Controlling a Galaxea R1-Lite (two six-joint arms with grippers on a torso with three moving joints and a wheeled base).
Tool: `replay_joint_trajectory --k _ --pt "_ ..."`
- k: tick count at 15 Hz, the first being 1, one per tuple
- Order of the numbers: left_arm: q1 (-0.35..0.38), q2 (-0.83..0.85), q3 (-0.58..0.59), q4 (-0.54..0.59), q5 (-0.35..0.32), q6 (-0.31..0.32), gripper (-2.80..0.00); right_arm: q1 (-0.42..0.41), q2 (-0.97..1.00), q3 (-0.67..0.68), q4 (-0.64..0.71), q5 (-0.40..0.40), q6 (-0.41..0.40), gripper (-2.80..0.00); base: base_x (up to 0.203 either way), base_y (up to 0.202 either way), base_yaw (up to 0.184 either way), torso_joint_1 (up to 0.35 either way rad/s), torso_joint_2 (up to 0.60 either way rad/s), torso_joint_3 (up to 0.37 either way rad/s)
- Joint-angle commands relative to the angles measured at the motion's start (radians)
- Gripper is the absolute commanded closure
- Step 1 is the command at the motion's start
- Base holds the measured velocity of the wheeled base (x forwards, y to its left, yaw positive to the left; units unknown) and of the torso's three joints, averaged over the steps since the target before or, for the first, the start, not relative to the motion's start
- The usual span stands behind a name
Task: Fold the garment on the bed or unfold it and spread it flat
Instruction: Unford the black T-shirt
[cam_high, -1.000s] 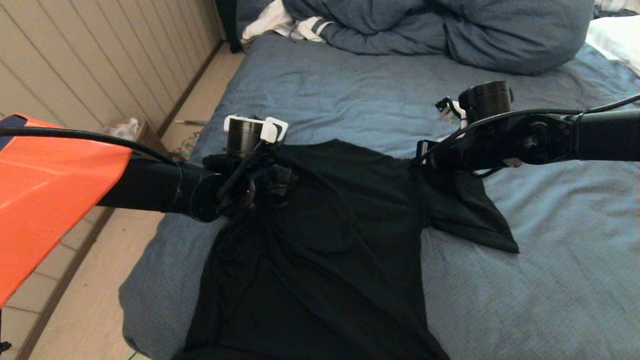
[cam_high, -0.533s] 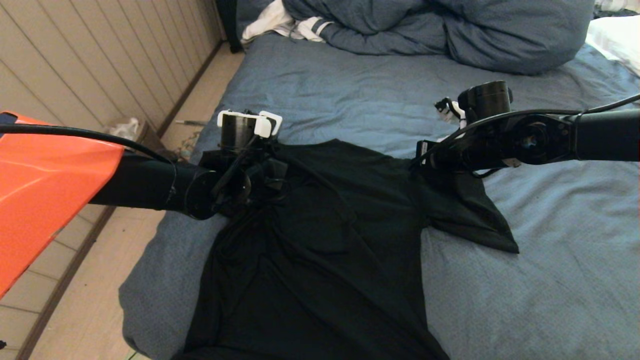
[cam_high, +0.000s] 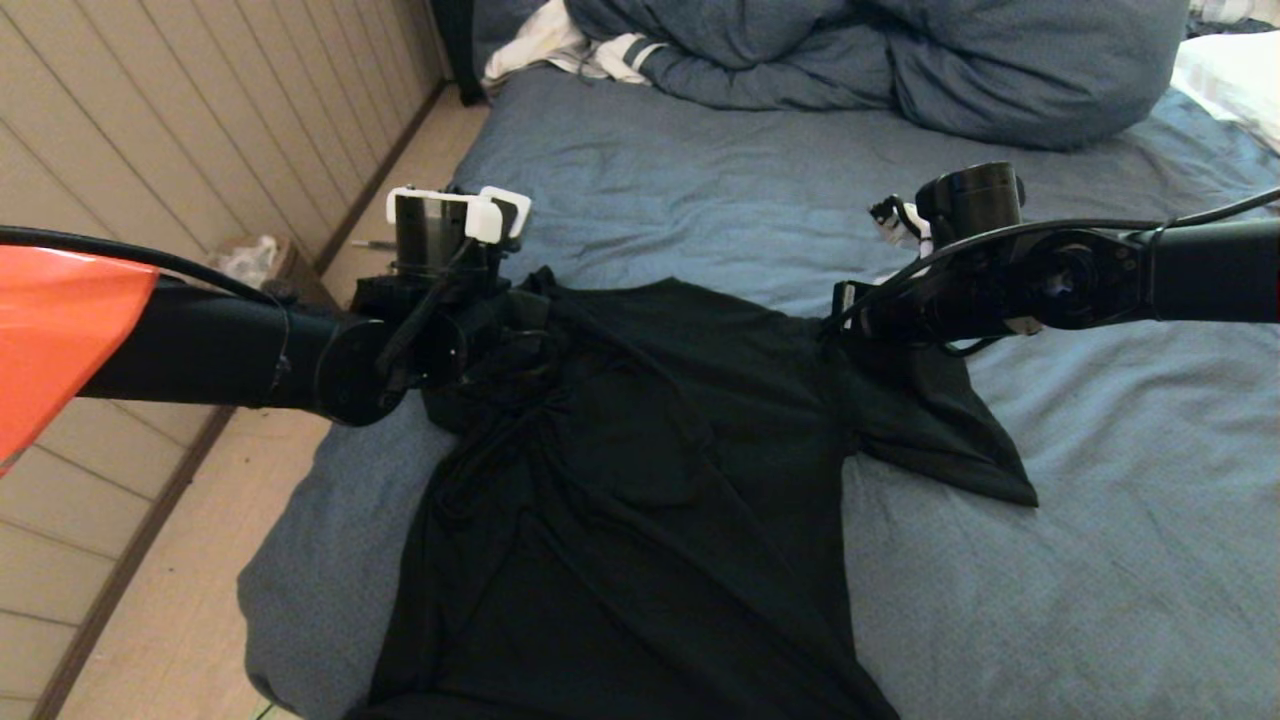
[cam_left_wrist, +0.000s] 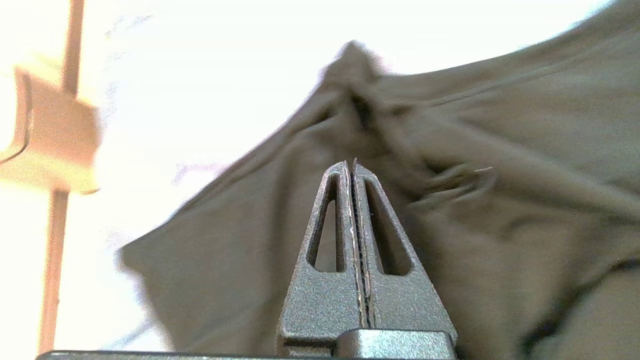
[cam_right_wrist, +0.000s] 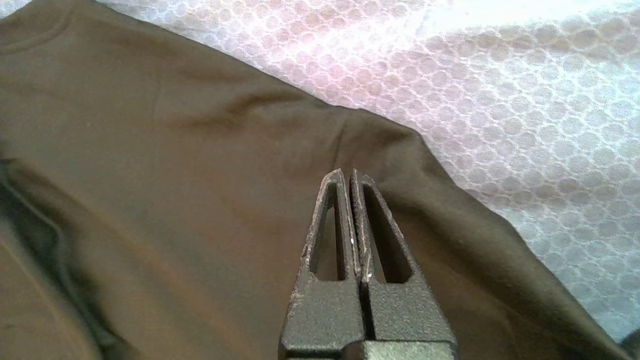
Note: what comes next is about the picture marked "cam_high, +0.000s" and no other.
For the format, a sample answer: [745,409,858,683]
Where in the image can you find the black bedside furniture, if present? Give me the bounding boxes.
[430,0,488,109]

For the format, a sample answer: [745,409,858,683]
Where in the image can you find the brown trash bin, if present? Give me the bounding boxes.
[215,235,341,309]

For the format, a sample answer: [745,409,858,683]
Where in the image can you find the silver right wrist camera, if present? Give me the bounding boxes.
[868,195,933,256]

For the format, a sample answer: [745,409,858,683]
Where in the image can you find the clear plastic bin bag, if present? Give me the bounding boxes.
[210,235,281,291]

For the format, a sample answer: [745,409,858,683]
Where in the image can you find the black printed t-shirt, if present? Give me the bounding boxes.
[345,265,1039,720]

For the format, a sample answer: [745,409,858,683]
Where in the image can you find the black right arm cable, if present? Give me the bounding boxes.
[822,185,1280,336]

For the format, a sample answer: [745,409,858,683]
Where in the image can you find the bed with blue sheet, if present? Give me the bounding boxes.
[238,68,1280,720]

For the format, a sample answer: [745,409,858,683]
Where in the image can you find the white striped garment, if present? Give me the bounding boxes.
[484,0,666,89]

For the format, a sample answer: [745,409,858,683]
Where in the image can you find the blue bunched duvet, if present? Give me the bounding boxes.
[560,0,1188,153]

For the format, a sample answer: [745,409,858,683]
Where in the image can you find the white pillow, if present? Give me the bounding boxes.
[1168,30,1280,156]

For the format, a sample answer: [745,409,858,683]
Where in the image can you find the white crumpled cloth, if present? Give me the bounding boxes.
[1185,0,1280,29]

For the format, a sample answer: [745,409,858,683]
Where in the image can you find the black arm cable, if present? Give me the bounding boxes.
[0,225,291,391]
[822,185,1280,336]

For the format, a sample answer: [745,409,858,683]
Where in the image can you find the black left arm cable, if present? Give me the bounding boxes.
[0,225,291,391]

